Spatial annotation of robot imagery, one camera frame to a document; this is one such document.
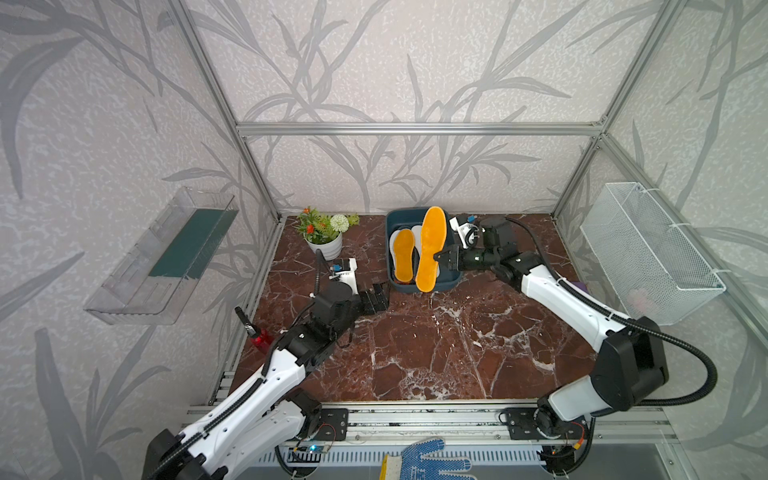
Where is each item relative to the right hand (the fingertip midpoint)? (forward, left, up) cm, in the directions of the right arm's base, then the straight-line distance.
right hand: (433, 256), depth 80 cm
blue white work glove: (-45, +7, -21) cm, 50 cm away
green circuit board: (-41, +30, -22) cm, 55 cm away
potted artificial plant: (+16, +34, -8) cm, 38 cm away
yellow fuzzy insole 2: (+18, +8, -18) cm, 27 cm away
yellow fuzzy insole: (+5, 0, +4) cm, 6 cm away
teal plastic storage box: (+7, -7, -19) cm, 21 cm away
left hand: (-9, +14, -1) cm, 17 cm away
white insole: (+17, +13, -18) cm, 28 cm away
